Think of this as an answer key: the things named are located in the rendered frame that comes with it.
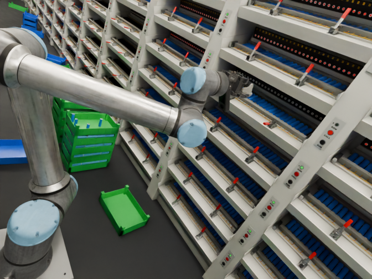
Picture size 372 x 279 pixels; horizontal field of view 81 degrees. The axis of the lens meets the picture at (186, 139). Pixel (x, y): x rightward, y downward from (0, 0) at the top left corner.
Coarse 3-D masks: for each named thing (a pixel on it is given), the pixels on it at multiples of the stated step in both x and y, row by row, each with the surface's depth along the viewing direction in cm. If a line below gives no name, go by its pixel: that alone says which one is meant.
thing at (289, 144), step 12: (216, 96) 116; (276, 96) 109; (240, 108) 105; (252, 120) 101; (264, 120) 100; (312, 120) 97; (264, 132) 98; (276, 132) 94; (276, 144) 95; (288, 144) 90; (300, 144) 89
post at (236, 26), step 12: (228, 0) 108; (240, 0) 103; (216, 24) 113; (228, 24) 108; (240, 24) 111; (252, 24) 116; (216, 36) 114; (228, 36) 111; (216, 48) 114; (204, 60) 120; (216, 60) 116; (168, 144) 146; (156, 168) 158; (156, 180) 158; (156, 192) 160
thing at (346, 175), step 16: (368, 144) 83; (336, 160) 81; (352, 160) 82; (368, 160) 83; (320, 176) 83; (336, 176) 78; (352, 176) 78; (368, 176) 76; (352, 192) 75; (368, 192) 73; (368, 208) 72
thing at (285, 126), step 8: (248, 104) 107; (256, 104) 105; (256, 112) 102; (264, 112) 101; (272, 120) 99; (280, 120) 97; (280, 128) 95; (288, 128) 93; (296, 136) 92; (304, 136) 89
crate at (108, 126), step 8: (80, 120) 156; (88, 120) 160; (96, 120) 164; (104, 120) 169; (112, 120) 164; (72, 128) 142; (80, 128) 139; (88, 128) 142; (96, 128) 146; (104, 128) 150; (112, 128) 155
